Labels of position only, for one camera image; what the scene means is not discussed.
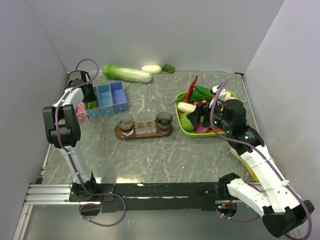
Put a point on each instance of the clear textured plastic holder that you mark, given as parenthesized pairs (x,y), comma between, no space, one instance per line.
(145,128)

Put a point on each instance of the bok choy in basket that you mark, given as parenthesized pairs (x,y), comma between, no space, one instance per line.
(200,93)

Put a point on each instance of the frosted clear glass cup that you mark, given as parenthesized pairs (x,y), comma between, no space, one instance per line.
(125,122)

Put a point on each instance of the yellow cabbage by arm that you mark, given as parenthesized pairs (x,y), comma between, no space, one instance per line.
(247,165)

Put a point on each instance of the brown wooden tray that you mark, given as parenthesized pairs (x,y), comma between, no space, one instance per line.
(119,134)

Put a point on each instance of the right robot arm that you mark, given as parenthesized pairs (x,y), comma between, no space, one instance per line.
(279,206)

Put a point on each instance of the dark glass cup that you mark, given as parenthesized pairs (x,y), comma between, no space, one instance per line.
(164,121)

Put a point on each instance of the purple drawer box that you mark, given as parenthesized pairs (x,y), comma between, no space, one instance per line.
(120,103)

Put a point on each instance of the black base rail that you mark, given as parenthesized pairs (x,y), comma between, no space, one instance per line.
(203,196)

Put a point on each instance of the aluminium frame rail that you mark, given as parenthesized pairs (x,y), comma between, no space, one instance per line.
(47,215)

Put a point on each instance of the round green cabbage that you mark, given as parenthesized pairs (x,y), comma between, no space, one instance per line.
(186,124)

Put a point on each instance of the purple onion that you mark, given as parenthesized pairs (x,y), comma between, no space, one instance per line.
(201,129)

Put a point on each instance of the green scallion leaf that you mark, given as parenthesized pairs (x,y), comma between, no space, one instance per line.
(180,99)

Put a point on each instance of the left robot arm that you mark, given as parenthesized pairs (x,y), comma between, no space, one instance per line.
(62,130)

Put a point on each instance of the green toothpaste tubes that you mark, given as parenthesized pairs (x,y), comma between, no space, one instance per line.
(92,105)

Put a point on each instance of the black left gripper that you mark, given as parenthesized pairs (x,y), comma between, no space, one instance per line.
(93,97)

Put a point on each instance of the orange carrot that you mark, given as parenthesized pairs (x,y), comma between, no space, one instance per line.
(202,102)

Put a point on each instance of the pink drawer box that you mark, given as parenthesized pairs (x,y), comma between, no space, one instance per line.
(81,113)

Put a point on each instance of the red chili pepper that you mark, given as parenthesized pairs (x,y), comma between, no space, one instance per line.
(190,90)

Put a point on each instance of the small red pepper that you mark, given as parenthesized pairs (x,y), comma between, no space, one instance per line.
(216,130)

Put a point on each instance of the white daikon radish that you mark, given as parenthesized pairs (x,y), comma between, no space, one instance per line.
(156,69)

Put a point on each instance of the green plastic vegetable basket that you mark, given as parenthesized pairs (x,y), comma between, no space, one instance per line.
(193,134)

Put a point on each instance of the napa cabbage on table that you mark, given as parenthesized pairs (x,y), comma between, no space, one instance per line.
(115,72)

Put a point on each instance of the white celery stalk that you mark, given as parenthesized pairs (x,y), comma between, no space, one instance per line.
(186,107)

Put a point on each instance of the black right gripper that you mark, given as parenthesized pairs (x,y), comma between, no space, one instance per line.
(201,110)

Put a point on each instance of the teal drawer box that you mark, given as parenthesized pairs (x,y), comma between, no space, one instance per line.
(94,113)

